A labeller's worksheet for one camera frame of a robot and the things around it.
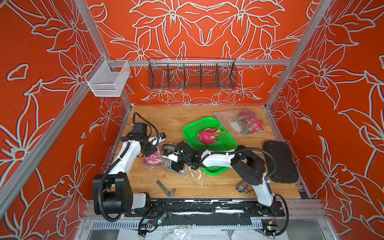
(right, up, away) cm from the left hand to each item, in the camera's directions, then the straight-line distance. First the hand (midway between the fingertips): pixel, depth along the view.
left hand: (150, 144), depth 87 cm
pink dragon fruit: (+3, -7, -6) cm, 10 cm away
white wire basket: (-28, +41, +5) cm, 50 cm away
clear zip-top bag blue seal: (+11, -10, -8) cm, 16 cm away
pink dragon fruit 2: (+36, +5, +2) cm, 37 cm away
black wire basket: (+23, +47, +13) cm, 54 cm away
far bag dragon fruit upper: (+65, +18, +17) cm, 69 cm away
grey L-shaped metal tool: (+13, -25, -10) cm, 30 cm away
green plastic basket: (+24, +7, +12) cm, 28 cm away
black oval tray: (+77, -14, -8) cm, 78 cm away
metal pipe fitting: (+52, -20, -12) cm, 57 cm away
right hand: (+11, -8, -1) cm, 14 cm away
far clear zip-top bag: (+62, +14, +20) cm, 66 cm away
